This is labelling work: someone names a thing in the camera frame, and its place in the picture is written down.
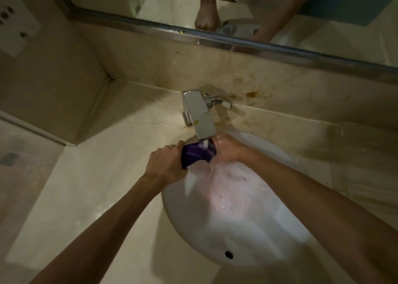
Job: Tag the purple cleaning cloth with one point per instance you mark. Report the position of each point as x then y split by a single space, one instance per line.
192 154

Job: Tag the person's right hand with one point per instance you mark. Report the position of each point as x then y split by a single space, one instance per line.
233 151

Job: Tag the person's left hand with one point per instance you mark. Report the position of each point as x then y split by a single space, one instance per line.
164 165

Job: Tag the person's left forearm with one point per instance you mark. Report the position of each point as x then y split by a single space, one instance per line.
102 231

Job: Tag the chrome square faucet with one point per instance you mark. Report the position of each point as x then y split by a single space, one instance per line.
199 113

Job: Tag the person's right forearm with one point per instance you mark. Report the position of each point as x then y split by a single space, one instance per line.
326 221

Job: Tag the white round sink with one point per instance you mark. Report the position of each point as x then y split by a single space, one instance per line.
233 215

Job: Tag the beige marble countertop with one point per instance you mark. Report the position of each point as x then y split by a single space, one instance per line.
124 144

